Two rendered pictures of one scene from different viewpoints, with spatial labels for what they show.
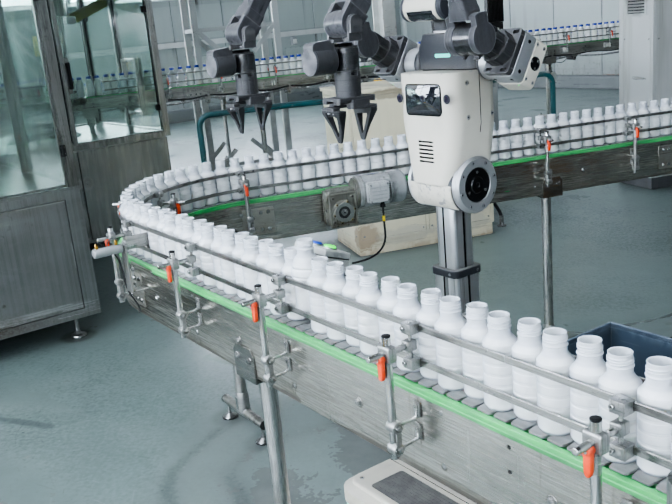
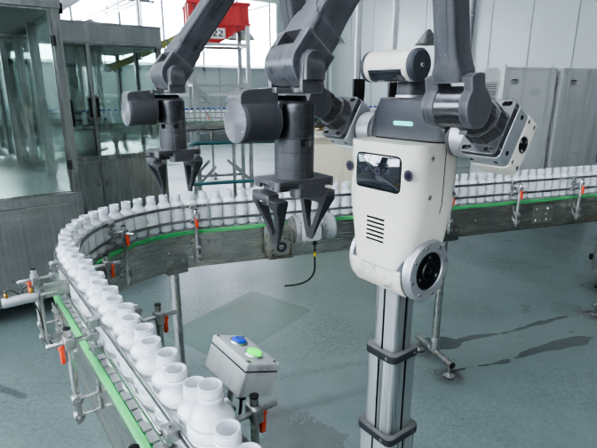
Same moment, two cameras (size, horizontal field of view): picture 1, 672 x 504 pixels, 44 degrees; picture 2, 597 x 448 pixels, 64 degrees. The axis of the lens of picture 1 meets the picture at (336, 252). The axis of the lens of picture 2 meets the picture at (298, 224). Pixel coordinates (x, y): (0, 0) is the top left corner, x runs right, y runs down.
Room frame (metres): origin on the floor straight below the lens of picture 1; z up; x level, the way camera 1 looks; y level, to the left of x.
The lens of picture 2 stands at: (1.16, -0.04, 1.61)
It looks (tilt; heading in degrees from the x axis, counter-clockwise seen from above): 16 degrees down; 357
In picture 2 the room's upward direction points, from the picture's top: straight up
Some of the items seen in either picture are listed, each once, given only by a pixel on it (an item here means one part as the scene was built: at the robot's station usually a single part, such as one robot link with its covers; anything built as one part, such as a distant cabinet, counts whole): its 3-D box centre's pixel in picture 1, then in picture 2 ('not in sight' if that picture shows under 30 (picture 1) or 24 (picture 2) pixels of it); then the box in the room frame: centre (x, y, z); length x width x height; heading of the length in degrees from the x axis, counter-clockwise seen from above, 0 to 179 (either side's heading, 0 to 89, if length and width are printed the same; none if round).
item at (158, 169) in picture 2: (244, 115); (167, 172); (2.21, 0.21, 1.44); 0.07 x 0.07 x 0.09; 34
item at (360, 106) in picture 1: (357, 119); (303, 209); (1.86, -0.07, 1.44); 0.07 x 0.07 x 0.09; 33
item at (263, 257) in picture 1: (269, 273); (170, 392); (1.92, 0.16, 1.08); 0.06 x 0.06 x 0.17
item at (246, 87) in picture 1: (247, 86); (173, 140); (2.22, 0.19, 1.51); 0.10 x 0.07 x 0.07; 124
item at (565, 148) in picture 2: not in sight; (561, 140); (7.59, -3.95, 0.96); 0.82 x 0.50 x 1.91; 106
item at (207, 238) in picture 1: (211, 254); (117, 331); (2.16, 0.33, 1.08); 0.06 x 0.06 x 0.17
